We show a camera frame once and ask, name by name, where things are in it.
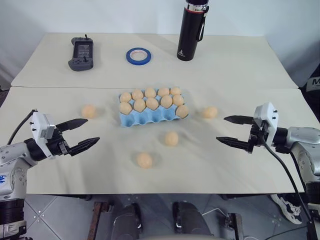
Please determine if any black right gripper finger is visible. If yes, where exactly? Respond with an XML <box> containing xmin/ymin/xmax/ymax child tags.
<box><xmin>215</xmin><ymin>136</ymin><xmax>251</xmax><ymax>151</ymax></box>
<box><xmin>222</xmin><ymin>114</ymin><xmax>255</xmax><ymax>125</ymax></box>

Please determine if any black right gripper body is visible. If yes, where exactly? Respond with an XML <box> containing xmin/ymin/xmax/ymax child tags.
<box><xmin>245</xmin><ymin>119</ymin><xmax>270</xmax><ymax>154</ymax></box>

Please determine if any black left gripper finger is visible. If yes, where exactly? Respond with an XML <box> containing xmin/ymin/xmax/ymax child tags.
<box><xmin>67</xmin><ymin>136</ymin><xmax>101</xmax><ymax>157</ymax></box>
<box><xmin>56</xmin><ymin>118</ymin><xmax>89</xmax><ymax>132</ymax></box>

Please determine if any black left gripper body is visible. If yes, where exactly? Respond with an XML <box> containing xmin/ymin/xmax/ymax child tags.
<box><xmin>44</xmin><ymin>125</ymin><xmax>73</xmax><ymax>159</ymax></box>

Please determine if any blue egg tray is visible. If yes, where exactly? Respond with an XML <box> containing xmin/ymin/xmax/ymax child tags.
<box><xmin>117</xmin><ymin>87</ymin><xmax>190</xmax><ymax>129</ymax></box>

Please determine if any cream table cloth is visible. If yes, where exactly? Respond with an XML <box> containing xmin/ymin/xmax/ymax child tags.
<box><xmin>10</xmin><ymin>32</ymin><xmax>300</xmax><ymax>89</ymax></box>
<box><xmin>0</xmin><ymin>86</ymin><xmax>320</xmax><ymax>195</ymax></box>

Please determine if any grey handheld remote controller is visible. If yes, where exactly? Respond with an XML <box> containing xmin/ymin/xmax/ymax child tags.
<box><xmin>67</xmin><ymin>33</ymin><xmax>95</xmax><ymax>73</ymax></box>

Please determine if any black bag with white letters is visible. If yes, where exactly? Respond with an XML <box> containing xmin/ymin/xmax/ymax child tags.
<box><xmin>299</xmin><ymin>66</ymin><xmax>320</xmax><ymax>101</ymax></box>

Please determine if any white and black sneaker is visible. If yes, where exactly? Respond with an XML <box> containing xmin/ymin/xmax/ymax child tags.
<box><xmin>270</xmin><ymin>194</ymin><xmax>304</xmax><ymax>225</ymax></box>

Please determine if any blue tape roll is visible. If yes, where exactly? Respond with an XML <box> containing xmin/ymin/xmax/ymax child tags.
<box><xmin>125</xmin><ymin>47</ymin><xmax>153</xmax><ymax>67</ymax></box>

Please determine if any dark rounded shape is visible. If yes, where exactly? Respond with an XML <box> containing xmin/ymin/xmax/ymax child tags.
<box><xmin>110</xmin><ymin>201</ymin><xmax>144</xmax><ymax>240</ymax></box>
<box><xmin>171</xmin><ymin>200</ymin><xmax>209</xmax><ymax>240</ymax></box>

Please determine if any black thermos bottle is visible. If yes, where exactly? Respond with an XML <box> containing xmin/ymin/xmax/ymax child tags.
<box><xmin>176</xmin><ymin>0</ymin><xmax>210</xmax><ymax>62</ymax></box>

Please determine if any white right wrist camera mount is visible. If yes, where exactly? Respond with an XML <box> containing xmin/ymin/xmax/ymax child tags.
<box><xmin>252</xmin><ymin>101</ymin><xmax>280</xmax><ymax>148</ymax></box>

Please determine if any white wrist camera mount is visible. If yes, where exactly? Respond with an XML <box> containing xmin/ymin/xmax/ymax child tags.
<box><xmin>252</xmin><ymin>101</ymin><xmax>280</xmax><ymax>148</ymax></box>
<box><xmin>28</xmin><ymin>111</ymin><xmax>56</xmax><ymax>159</ymax></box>

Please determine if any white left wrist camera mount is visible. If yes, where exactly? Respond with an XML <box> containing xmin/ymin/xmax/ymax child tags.
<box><xmin>28</xmin><ymin>111</ymin><xmax>56</xmax><ymax>159</ymax></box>

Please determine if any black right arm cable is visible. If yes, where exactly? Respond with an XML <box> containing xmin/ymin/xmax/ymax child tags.
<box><xmin>261</xmin><ymin>138</ymin><xmax>315</xmax><ymax>226</ymax></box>

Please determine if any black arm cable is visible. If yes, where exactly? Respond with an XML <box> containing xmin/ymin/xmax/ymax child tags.
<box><xmin>6</xmin><ymin>109</ymin><xmax>39</xmax><ymax>146</ymax></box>
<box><xmin>261</xmin><ymin>138</ymin><xmax>315</xmax><ymax>226</ymax></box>

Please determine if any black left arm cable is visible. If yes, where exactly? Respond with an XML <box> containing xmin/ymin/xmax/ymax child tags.
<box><xmin>6</xmin><ymin>109</ymin><xmax>39</xmax><ymax>146</ymax></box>

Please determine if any white floor cable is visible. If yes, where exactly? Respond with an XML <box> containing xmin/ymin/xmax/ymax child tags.
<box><xmin>201</xmin><ymin>206</ymin><xmax>229</xmax><ymax>219</ymax></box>

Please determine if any rusty metal rail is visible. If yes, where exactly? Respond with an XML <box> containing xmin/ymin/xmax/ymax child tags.
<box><xmin>86</xmin><ymin>201</ymin><xmax>111</xmax><ymax>240</ymax></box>
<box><xmin>219</xmin><ymin>212</ymin><xmax>245</xmax><ymax>240</ymax></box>

